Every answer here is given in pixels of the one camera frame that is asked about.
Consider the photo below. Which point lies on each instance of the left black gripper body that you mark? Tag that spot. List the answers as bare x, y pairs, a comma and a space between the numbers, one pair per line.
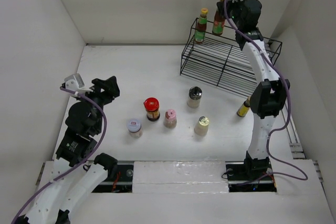
101, 97

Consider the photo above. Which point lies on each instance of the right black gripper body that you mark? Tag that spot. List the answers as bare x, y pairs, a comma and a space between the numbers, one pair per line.
234, 9

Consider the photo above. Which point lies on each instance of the red green sauce bottle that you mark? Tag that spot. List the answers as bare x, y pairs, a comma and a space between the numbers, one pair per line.
218, 26

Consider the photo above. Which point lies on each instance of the green label sauce bottle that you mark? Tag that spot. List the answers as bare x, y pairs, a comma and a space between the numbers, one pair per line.
201, 26

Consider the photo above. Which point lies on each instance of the red lid dark jar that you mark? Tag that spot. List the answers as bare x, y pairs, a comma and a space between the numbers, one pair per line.
152, 107

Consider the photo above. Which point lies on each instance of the black cap spice shaker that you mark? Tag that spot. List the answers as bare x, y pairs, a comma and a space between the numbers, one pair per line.
194, 97

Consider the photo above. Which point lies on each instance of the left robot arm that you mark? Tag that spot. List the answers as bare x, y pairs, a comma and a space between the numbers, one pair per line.
72, 179

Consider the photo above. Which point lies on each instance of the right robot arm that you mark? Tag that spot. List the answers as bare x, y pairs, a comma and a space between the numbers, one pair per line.
270, 95

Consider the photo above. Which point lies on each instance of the white lid glass jar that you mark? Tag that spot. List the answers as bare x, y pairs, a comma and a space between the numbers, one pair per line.
135, 128

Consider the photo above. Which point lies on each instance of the pink cap spice shaker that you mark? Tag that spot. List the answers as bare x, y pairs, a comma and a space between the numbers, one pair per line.
170, 119

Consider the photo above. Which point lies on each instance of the yellow cap spice shaker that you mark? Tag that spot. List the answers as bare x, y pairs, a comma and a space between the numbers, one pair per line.
202, 125

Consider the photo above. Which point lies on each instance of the small yellow brown bottle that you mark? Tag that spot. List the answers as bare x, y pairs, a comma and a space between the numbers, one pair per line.
244, 108

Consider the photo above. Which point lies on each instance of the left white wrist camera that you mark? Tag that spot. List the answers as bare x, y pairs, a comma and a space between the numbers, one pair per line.
74, 82

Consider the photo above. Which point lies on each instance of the black wire rack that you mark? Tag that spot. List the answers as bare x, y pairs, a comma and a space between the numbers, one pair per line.
218, 61

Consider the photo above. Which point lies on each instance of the black mounting rail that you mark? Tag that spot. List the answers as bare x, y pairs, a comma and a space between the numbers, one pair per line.
122, 182

